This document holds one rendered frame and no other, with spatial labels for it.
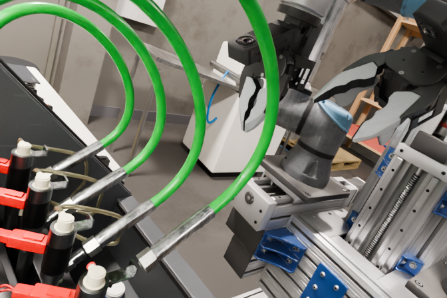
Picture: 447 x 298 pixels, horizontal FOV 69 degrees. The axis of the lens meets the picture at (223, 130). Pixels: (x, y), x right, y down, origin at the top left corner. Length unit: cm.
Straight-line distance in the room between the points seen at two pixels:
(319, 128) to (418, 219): 33
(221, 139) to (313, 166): 198
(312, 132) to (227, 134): 194
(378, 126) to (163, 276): 45
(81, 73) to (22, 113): 260
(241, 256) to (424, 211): 49
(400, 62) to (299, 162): 55
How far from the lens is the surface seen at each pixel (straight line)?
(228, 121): 283
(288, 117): 94
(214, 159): 295
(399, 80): 47
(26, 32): 326
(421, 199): 94
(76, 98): 325
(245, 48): 46
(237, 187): 40
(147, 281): 71
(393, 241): 98
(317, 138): 95
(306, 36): 57
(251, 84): 55
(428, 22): 43
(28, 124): 59
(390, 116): 42
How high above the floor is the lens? 138
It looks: 18 degrees down
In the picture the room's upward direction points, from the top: 22 degrees clockwise
